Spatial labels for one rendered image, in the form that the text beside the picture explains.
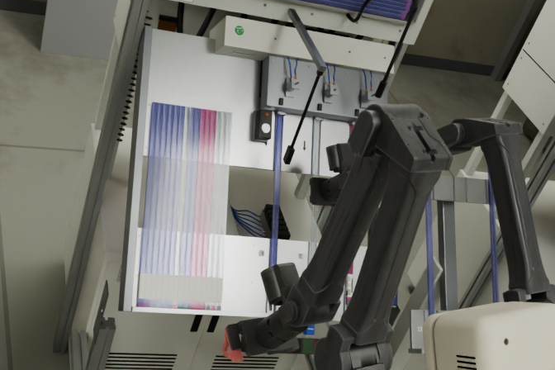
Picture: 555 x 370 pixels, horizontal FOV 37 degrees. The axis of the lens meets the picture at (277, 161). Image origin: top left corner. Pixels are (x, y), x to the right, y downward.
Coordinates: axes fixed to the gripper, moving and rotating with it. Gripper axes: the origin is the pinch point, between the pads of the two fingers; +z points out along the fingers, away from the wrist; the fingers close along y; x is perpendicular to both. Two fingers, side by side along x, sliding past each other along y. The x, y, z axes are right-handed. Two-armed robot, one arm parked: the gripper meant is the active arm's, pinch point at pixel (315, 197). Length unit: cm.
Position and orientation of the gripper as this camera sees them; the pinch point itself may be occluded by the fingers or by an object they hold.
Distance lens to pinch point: 222.6
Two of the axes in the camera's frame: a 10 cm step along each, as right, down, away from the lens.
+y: -9.3, -0.9, -3.6
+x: 0.0, 9.7, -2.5
